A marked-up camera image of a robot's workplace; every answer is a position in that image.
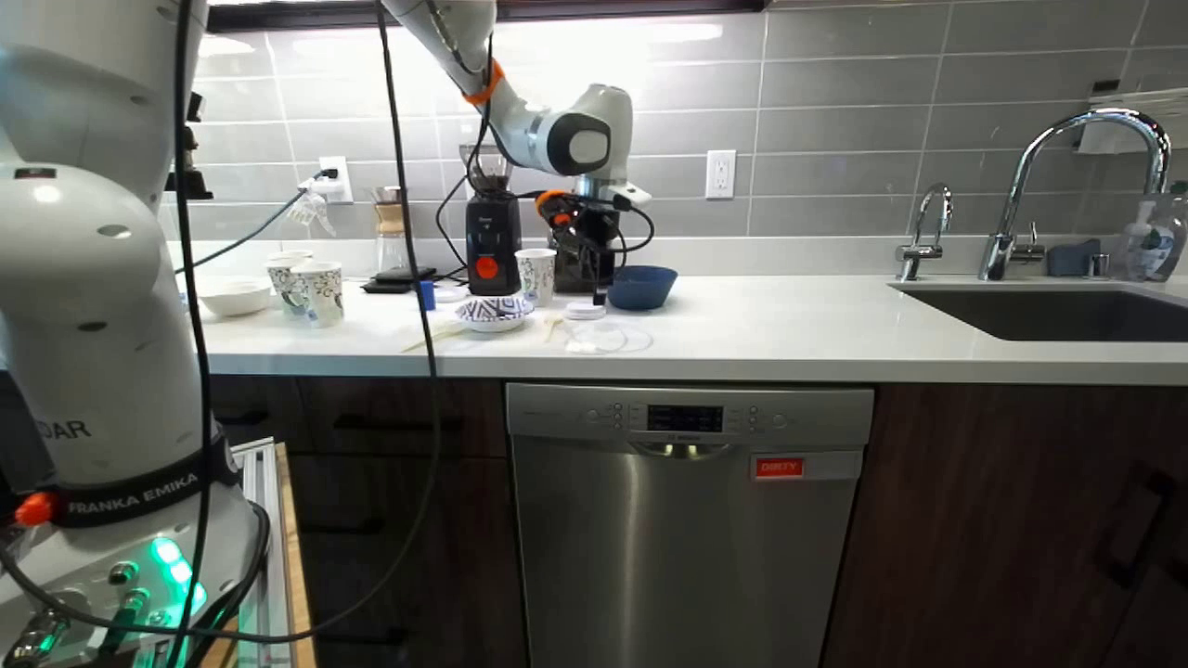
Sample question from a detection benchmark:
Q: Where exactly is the tall chrome faucet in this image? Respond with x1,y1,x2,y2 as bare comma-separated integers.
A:
981,104,1176,282

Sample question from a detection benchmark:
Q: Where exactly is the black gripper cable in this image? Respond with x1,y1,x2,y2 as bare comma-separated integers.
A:
610,195,662,258

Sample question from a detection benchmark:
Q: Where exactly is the patterned paper cup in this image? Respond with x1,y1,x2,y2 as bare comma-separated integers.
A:
269,252,311,317

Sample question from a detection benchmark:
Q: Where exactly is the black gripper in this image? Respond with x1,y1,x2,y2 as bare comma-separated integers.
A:
537,185,625,308

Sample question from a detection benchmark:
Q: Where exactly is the wooden robot cart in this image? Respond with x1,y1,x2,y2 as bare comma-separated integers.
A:
199,437,319,668

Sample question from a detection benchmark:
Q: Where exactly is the black coffee scale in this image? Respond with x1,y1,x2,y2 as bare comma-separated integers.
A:
361,266,439,296

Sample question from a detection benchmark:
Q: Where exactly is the stainless steel dishwasher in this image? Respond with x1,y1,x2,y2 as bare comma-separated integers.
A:
502,381,877,668

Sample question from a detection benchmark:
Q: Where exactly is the black orange bottle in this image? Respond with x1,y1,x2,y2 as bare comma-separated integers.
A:
460,152,527,296

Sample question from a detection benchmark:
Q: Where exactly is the white light switch plate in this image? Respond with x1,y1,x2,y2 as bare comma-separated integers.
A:
700,150,738,199

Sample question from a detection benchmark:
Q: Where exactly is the small chrome faucet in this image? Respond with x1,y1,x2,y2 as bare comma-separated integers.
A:
894,183,958,282

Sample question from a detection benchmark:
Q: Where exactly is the dark wood cabinet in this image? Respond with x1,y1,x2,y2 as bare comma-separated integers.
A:
819,381,1188,668
207,377,527,668

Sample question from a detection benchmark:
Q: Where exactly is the long black robot cable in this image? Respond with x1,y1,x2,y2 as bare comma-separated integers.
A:
163,0,215,668
236,0,447,644

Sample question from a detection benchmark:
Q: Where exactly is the glass carafe with wooden collar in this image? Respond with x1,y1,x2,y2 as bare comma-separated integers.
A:
371,195,420,282

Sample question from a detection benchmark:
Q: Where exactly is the patterned ceramic mug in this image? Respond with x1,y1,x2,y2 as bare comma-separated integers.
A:
295,258,350,325

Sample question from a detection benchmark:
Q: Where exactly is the white bowl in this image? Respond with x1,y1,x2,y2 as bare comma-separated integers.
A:
196,278,277,323

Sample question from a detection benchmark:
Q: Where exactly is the kitchen sink basin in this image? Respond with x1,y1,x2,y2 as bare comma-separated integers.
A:
890,278,1188,346

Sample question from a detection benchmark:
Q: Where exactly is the thin grey power cable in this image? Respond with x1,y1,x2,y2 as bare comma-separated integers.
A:
182,172,340,278

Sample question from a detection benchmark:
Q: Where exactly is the metal robot mounting base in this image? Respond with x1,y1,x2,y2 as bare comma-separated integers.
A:
0,485,276,668

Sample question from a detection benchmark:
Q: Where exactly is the blue bowl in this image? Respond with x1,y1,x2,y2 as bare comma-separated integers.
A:
605,262,684,312

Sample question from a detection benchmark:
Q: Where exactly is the white wall outlet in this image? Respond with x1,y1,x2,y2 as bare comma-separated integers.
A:
316,152,358,209

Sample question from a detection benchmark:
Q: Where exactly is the blue white patterned paper plate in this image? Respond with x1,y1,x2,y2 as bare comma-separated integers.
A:
452,293,537,333

